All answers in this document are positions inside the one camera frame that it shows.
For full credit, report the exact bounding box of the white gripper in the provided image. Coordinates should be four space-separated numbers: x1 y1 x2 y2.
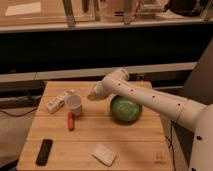
87 81 106 100

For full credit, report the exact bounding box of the white ceramic cup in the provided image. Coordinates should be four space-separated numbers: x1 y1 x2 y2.
65 94 82 116

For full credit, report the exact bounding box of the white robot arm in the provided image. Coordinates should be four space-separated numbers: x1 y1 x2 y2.
88 68 213 171

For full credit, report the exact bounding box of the green bowl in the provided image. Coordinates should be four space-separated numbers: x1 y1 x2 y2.
110 96 142 122

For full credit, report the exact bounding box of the white sponge block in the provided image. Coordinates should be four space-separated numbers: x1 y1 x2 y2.
92 144 117 167

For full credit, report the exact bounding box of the black remote control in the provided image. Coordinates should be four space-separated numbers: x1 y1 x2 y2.
36 139 53 166

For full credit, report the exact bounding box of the black cable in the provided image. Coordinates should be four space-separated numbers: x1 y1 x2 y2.
0 107 38 118

